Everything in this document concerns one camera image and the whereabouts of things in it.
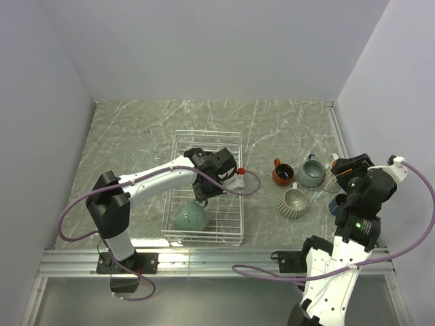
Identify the ribbed striped ceramic cup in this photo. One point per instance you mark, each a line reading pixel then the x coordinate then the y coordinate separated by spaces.
pixel 293 202

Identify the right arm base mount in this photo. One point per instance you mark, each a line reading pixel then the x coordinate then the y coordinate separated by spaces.
pixel 291 262

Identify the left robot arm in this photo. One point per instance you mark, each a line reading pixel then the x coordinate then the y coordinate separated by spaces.
pixel 110 210

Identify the teal glazed ceramic mug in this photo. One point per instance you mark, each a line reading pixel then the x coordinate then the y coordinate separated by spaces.
pixel 190 216

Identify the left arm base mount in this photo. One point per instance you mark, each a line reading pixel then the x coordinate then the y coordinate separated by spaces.
pixel 127 268

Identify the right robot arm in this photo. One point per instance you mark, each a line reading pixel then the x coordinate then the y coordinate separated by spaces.
pixel 332 269

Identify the orange ceramic mug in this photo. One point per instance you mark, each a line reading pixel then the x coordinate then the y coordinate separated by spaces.
pixel 283 174

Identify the pale blue ceramic mug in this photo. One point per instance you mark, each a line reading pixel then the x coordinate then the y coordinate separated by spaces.
pixel 311 172

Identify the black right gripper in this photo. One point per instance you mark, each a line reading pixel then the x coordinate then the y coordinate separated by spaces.
pixel 359 163

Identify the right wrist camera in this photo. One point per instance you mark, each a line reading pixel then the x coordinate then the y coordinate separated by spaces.
pixel 395 168

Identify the small dark blue mug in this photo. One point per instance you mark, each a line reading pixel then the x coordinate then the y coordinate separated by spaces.
pixel 336 203

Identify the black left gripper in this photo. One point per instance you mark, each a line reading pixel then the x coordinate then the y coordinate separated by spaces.
pixel 202 196

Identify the floral white ceramic mug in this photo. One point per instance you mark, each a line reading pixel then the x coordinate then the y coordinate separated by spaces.
pixel 329 183

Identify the white wire dish rack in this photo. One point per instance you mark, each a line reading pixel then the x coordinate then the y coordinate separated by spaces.
pixel 223 214

